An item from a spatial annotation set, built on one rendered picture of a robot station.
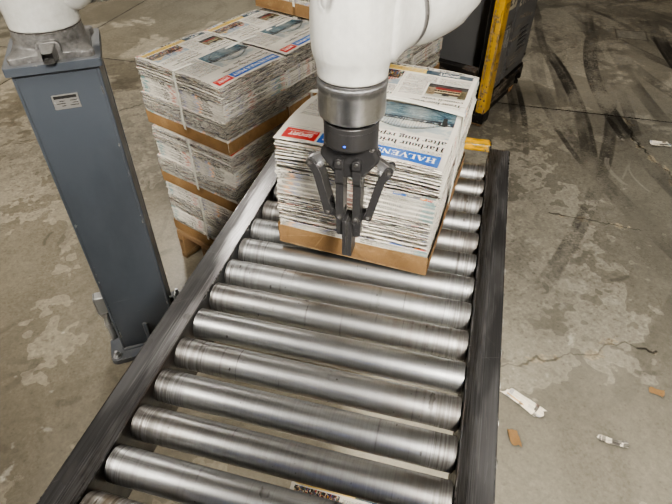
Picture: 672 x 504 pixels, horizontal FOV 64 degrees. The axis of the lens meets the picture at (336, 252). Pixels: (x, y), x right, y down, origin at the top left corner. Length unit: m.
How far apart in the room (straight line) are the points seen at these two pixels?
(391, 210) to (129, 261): 1.00
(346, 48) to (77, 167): 1.02
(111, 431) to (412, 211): 0.56
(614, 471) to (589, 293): 0.72
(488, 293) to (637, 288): 1.45
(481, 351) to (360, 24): 0.52
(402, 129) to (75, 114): 0.84
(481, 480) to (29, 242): 2.20
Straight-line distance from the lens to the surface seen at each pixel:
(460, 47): 3.25
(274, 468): 0.77
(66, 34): 1.43
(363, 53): 0.65
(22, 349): 2.17
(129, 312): 1.86
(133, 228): 1.65
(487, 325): 0.92
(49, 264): 2.46
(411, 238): 0.93
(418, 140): 0.90
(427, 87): 1.09
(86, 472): 0.82
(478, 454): 0.78
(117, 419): 0.84
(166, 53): 1.87
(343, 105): 0.68
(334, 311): 0.91
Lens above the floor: 1.47
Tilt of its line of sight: 41 degrees down
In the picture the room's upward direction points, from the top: straight up
